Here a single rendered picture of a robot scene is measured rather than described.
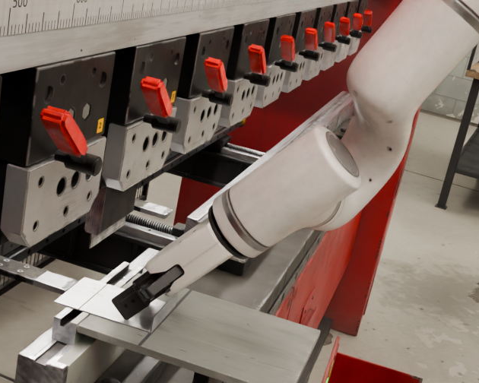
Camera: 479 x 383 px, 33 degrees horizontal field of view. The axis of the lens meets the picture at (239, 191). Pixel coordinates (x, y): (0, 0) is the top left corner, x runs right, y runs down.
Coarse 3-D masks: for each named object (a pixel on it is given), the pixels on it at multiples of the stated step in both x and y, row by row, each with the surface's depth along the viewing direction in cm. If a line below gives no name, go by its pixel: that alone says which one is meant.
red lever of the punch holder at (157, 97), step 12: (144, 84) 83; (156, 84) 82; (144, 96) 84; (156, 96) 83; (168, 96) 86; (156, 108) 86; (168, 108) 87; (144, 120) 91; (156, 120) 90; (168, 120) 89
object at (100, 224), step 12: (108, 192) 96; (120, 192) 100; (132, 192) 104; (96, 204) 96; (108, 204) 97; (120, 204) 101; (132, 204) 105; (96, 216) 96; (108, 216) 98; (120, 216) 102; (84, 228) 97; (96, 228) 97; (108, 228) 102; (96, 240) 99
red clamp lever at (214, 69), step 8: (208, 64) 101; (216, 64) 101; (208, 72) 102; (216, 72) 102; (224, 72) 103; (208, 80) 104; (216, 80) 103; (224, 80) 104; (216, 88) 105; (224, 88) 105; (208, 96) 109; (216, 96) 108; (224, 96) 108; (232, 96) 109; (224, 104) 108
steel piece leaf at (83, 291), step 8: (80, 280) 107; (88, 280) 107; (96, 280) 108; (72, 288) 104; (80, 288) 105; (88, 288) 105; (96, 288) 106; (64, 296) 102; (72, 296) 102; (80, 296) 102; (88, 296) 103; (64, 304) 100; (72, 304) 100; (80, 304) 101
